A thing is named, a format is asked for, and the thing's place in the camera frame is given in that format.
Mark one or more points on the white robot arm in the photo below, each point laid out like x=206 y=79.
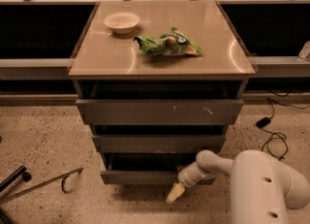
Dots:
x=263 y=189

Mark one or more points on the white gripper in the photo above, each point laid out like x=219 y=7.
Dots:
x=186 y=177

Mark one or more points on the black caster leg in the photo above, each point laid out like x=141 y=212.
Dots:
x=20 y=172

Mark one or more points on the white bowl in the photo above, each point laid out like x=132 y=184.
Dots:
x=122 y=22

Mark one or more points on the black power adapter with cable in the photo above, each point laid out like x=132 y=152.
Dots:
x=286 y=125

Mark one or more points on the grey top drawer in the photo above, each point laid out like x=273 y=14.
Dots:
x=159 y=112

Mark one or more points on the grey drawer cabinet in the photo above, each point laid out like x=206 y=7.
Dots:
x=111 y=66

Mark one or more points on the grey drawer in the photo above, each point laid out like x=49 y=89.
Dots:
x=159 y=112
x=144 y=168
x=156 y=143

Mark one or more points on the metal stand leg with strap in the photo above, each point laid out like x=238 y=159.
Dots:
x=63 y=178

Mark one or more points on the grey middle drawer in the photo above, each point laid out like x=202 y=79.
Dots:
x=156 y=143

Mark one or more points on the grey bottom drawer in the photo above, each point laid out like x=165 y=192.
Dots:
x=144 y=168

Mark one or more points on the green chip bag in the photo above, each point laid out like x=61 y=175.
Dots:
x=174 y=43

